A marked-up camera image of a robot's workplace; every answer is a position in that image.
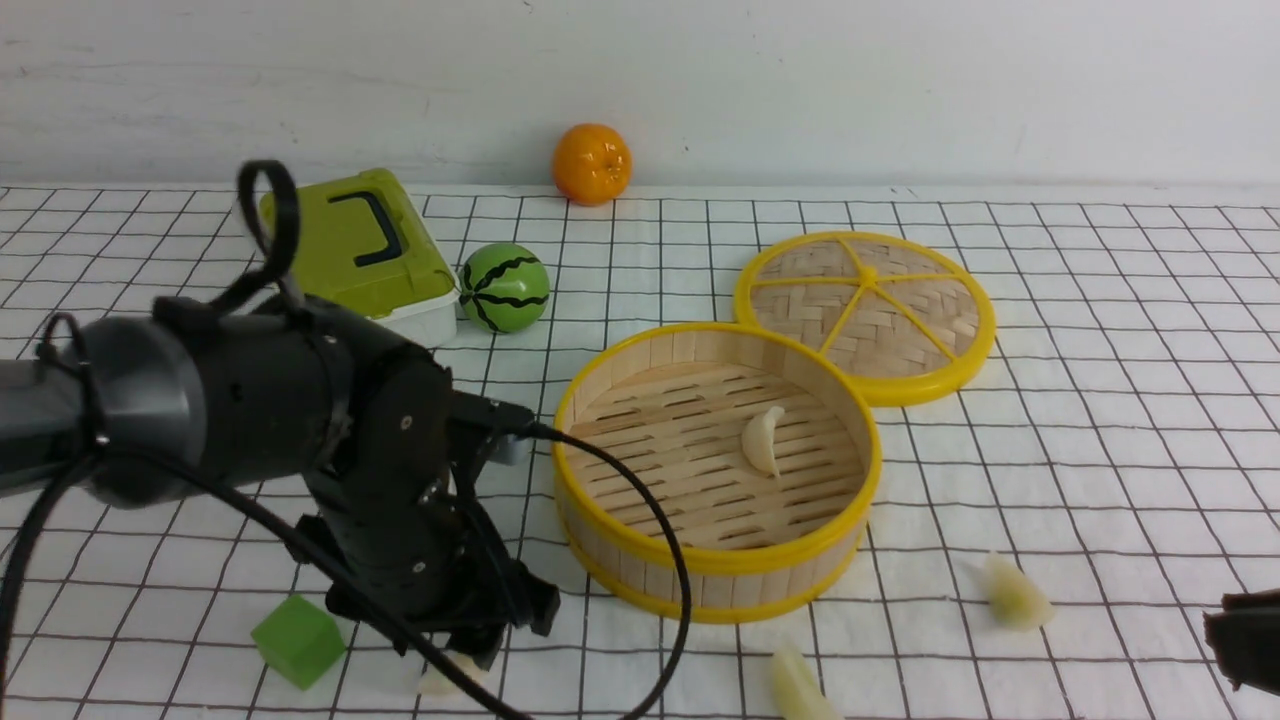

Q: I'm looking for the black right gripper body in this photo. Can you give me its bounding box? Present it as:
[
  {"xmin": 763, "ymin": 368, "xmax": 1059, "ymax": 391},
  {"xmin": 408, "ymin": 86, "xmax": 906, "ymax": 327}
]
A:
[{"xmin": 1203, "ymin": 591, "xmax": 1279, "ymax": 696}]

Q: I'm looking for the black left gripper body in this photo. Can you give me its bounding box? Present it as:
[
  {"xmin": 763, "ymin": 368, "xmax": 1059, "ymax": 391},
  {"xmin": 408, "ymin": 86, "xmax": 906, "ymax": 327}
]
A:
[{"xmin": 300, "ymin": 346, "xmax": 561, "ymax": 637}]

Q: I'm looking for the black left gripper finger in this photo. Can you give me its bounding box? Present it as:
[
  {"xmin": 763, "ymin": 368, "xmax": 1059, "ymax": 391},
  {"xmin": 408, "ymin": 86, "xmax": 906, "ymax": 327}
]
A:
[{"xmin": 445, "ymin": 625, "xmax": 508, "ymax": 671}]

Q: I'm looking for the white dumpling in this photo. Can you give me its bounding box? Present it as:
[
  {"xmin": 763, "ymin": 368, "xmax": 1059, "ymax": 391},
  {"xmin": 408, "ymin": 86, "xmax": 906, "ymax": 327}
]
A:
[
  {"xmin": 769, "ymin": 644, "xmax": 844, "ymax": 720},
  {"xmin": 417, "ymin": 650, "xmax": 486, "ymax": 698},
  {"xmin": 740, "ymin": 406, "xmax": 786, "ymax": 480},
  {"xmin": 980, "ymin": 553, "xmax": 1055, "ymax": 632}
]

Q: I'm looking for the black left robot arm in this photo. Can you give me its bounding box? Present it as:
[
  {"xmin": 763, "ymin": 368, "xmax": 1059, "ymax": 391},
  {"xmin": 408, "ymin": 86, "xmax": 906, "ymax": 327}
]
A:
[{"xmin": 83, "ymin": 297, "xmax": 561, "ymax": 667}]

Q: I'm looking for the bamboo steamer tray yellow rim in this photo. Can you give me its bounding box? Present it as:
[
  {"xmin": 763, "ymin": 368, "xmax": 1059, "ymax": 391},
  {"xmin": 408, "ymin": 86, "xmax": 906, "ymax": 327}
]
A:
[{"xmin": 554, "ymin": 322, "xmax": 882, "ymax": 624}]

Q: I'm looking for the woven bamboo steamer lid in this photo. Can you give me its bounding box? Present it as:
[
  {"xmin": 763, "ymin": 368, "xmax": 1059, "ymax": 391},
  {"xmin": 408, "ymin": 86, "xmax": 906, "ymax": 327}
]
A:
[{"xmin": 733, "ymin": 231, "xmax": 997, "ymax": 407}]

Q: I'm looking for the green foam cube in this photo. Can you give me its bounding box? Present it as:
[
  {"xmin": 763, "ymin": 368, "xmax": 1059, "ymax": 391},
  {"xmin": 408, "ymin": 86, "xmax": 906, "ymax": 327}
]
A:
[{"xmin": 251, "ymin": 594, "xmax": 346, "ymax": 691}]

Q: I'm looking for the white grid tablecloth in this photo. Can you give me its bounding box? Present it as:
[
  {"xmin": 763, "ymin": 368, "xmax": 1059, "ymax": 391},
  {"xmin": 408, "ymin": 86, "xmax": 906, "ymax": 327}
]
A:
[{"xmin": 1, "ymin": 184, "xmax": 1279, "ymax": 719}]

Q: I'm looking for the toy watermelon ball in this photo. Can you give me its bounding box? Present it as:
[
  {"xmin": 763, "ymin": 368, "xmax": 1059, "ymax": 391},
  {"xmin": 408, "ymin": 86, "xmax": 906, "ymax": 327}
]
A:
[{"xmin": 460, "ymin": 243, "xmax": 550, "ymax": 334}]

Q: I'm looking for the green lidded white box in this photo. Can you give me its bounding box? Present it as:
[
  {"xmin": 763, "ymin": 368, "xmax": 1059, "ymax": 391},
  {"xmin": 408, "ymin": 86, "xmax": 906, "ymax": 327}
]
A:
[{"xmin": 292, "ymin": 168, "xmax": 460, "ymax": 348}]

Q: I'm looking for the orange toy fruit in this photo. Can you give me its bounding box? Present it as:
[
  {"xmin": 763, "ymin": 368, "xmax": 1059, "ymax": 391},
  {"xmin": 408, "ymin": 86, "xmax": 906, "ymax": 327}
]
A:
[{"xmin": 550, "ymin": 123, "xmax": 634, "ymax": 206}]

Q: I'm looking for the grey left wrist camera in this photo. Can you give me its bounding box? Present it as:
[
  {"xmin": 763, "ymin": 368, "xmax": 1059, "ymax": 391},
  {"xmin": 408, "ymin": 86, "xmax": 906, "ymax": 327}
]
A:
[{"xmin": 445, "ymin": 391, "xmax": 536, "ymax": 468}]

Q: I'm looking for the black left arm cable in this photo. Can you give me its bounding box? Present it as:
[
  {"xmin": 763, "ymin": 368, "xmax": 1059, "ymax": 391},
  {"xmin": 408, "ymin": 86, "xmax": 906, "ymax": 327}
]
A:
[{"xmin": 0, "ymin": 160, "xmax": 692, "ymax": 720}]

